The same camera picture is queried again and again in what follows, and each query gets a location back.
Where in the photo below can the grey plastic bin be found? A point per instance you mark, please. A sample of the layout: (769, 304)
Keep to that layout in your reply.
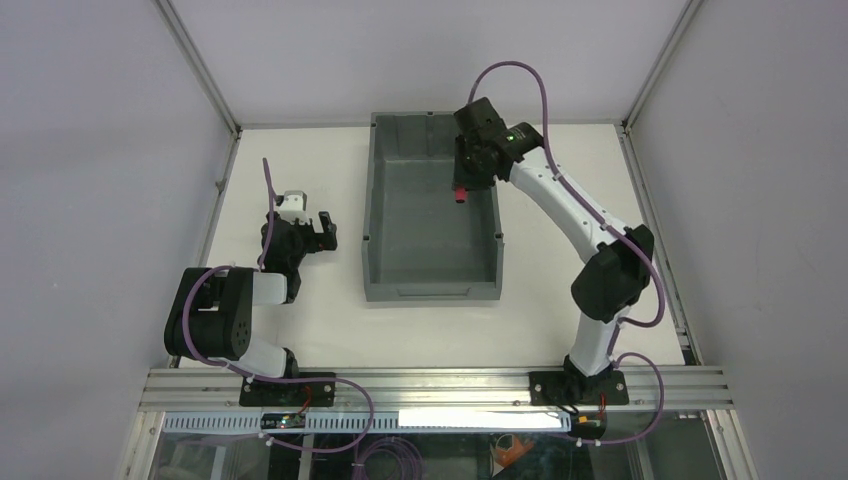
(418, 243)

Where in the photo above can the left aluminium frame post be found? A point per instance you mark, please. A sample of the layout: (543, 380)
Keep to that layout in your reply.
(196, 63)

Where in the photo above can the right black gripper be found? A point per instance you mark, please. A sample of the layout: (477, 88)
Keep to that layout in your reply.
(472, 171)

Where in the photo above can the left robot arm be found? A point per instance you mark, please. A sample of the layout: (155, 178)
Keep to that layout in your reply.
(211, 319)

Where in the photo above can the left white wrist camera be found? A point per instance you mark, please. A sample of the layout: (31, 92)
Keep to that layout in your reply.
(290, 206)

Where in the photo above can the aluminium front rail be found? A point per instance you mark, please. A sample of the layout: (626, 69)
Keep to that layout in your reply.
(679, 388)

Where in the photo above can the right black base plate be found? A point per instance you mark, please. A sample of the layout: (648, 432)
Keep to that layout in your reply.
(561, 388)

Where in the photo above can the white slotted cable duct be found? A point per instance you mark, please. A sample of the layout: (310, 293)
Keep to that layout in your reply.
(425, 420)

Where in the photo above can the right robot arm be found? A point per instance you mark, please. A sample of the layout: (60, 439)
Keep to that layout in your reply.
(617, 259)

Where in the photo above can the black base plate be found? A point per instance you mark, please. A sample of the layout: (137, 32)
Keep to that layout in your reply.
(317, 389)
(561, 388)

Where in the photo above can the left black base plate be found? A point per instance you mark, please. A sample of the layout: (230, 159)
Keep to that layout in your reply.
(317, 389)

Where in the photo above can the right aluminium frame post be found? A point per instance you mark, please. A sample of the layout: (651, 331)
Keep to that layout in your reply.
(661, 62)

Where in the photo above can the aluminium frame post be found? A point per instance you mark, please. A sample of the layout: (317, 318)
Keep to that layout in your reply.
(661, 62)
(196, 63)

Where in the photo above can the orange object under table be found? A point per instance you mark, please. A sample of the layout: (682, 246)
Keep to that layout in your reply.
(506, 450)

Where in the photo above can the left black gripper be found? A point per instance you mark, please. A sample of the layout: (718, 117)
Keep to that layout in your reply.
(315, 235)

